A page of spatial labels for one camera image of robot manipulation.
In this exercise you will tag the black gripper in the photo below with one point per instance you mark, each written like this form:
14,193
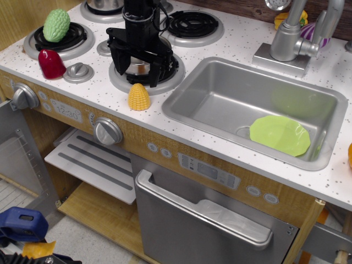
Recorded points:
133,41

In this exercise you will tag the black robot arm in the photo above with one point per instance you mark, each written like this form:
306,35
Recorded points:
140,39

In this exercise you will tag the small silver pan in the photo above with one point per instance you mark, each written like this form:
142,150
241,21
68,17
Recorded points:
139,67

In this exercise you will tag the front right stove burner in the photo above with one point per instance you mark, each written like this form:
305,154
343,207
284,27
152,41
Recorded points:
120,81

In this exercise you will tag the stove burner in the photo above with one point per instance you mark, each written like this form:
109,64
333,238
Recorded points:
93,13
191,29
120,81
77,41

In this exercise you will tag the yellow toy corn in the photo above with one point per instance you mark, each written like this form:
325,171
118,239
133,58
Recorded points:
138,98

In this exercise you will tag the back right stove burner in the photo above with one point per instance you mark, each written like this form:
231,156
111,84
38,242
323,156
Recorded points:
191,29

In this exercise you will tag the front left stove burner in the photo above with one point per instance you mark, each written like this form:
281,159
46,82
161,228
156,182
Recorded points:
77,41

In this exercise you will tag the back left stove burner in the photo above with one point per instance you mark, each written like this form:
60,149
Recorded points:
93,13

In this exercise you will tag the small silver countertop knob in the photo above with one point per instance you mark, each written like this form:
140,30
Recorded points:
103,49

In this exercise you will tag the silver pot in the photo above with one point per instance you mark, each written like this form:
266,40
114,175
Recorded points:
105,7

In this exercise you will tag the right silver oven knob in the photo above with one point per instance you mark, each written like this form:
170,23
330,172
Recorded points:
106,132

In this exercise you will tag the silver oven knob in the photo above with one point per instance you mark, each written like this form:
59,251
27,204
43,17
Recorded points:
106,132
24,97

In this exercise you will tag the toy kitchen cabinet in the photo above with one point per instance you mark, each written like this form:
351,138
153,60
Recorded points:
295,194

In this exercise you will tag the red toy pepper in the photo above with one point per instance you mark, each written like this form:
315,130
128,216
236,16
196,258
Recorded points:
51,64

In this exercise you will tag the green toy bitter gourd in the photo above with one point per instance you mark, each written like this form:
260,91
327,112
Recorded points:
56,25

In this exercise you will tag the silver sink basin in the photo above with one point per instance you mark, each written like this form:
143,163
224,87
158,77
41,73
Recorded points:
225,98

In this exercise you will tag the white oven rack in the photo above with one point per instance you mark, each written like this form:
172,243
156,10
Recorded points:
107,168

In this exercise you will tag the left silver oven knob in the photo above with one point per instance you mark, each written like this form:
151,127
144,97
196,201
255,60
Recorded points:
24,97

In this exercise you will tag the yellow toy bell pepper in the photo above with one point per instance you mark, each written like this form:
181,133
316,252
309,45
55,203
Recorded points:
282,16

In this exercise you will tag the silver toy faucet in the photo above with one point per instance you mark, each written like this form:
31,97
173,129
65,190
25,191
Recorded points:
289,53

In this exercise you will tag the open oven door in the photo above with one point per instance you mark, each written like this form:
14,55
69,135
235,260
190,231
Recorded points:
25,181

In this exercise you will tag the silver dishwasher door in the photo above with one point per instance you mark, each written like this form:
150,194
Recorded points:
183,221

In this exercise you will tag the green plastic plate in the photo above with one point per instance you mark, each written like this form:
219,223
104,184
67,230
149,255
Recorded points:
280,133

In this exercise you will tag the purple toy onion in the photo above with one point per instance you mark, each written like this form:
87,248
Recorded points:
307,32

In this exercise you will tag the blue clamp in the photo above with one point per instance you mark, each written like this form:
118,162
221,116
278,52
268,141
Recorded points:
28,226

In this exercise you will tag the orange toy fruit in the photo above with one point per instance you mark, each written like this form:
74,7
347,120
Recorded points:
350,155

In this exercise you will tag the silver faucet side handle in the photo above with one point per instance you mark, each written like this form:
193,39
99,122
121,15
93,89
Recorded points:
348,46

